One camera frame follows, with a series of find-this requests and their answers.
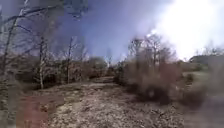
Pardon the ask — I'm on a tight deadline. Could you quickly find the brown bush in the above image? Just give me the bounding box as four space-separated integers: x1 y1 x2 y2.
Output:
113 33 209 108

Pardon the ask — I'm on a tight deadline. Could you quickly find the pale stony dirt path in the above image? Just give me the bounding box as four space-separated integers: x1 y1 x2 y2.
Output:
16 76 188 128

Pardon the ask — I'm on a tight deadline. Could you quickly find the row of bare trees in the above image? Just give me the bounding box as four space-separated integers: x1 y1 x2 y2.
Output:
0 0 109 90

